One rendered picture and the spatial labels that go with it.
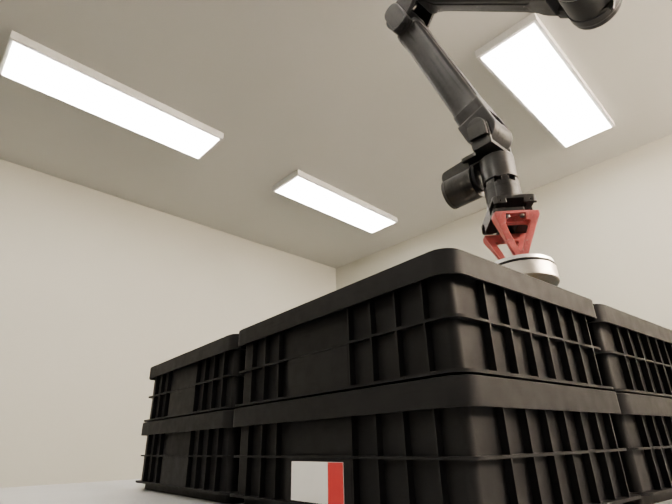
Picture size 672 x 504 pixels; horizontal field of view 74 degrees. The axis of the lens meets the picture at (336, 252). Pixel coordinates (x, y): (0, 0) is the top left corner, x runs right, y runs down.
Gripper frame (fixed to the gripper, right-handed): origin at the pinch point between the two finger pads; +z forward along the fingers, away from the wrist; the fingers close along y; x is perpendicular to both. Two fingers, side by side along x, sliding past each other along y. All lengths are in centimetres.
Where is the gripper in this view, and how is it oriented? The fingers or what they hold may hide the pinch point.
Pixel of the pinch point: (516, 262)
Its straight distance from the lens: 74.3
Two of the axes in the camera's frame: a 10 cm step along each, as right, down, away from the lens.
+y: -1.1, -4.5, -8.9
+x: 9.9, -0.5, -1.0
